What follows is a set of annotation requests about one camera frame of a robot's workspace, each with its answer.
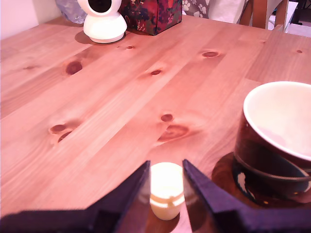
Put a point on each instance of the dark floral tissue box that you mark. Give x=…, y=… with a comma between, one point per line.
x=155, y=17

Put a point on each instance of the grey paw print cloth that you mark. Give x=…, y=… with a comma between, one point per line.
x=196, y=7

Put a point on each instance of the white cloth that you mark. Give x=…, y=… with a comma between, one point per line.
x=226, y=9

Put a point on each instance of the small white round camera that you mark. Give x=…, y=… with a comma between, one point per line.
x=104, y=26

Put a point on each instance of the wooden chair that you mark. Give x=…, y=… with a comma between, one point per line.
x=253, y=13

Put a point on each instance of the large clear water bottle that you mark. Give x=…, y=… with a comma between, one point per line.
x=70, y=11

